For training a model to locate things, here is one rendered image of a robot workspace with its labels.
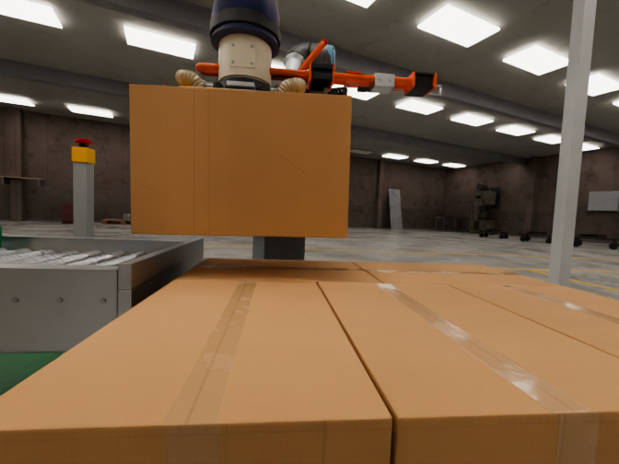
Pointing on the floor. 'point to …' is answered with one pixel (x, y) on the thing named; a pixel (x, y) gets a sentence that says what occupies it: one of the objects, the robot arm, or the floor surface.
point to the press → (482, 199)
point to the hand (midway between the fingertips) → (328, 77)
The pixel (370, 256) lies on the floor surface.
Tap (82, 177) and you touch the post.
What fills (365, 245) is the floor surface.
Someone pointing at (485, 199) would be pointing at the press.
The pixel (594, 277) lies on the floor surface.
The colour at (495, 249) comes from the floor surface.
